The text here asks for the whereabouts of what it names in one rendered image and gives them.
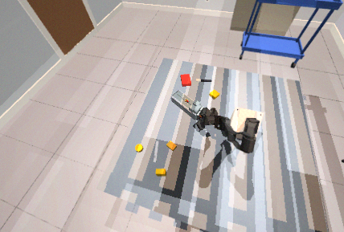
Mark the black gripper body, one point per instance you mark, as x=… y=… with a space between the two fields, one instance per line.
x=200 y=124

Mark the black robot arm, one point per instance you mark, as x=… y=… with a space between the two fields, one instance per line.
x=251 y=127

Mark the red rectangular block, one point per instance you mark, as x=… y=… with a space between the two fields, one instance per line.
x=185 y=80

